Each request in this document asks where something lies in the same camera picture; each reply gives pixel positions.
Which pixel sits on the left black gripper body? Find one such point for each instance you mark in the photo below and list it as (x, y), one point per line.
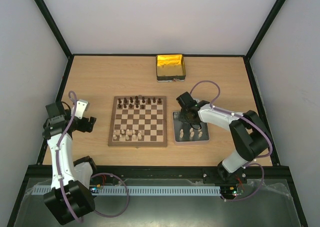
(83, 127)

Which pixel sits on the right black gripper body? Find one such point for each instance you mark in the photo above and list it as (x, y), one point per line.
(190, 119)

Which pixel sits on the silver metal tray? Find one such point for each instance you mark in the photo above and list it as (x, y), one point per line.
(187, 134)

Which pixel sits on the gold tin box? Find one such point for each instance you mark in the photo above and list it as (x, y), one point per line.
(170, 68)

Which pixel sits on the wooden chess board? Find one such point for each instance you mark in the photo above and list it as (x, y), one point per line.
(131, 126)

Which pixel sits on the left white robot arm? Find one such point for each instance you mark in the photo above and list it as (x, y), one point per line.
(69, 197)

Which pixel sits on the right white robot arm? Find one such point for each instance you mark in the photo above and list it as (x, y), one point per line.
(250, 135)

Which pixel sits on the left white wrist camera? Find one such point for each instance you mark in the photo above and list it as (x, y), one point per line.
(81, 107)

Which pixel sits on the white slotted cable duct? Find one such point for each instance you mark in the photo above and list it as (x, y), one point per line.
(158, 191)

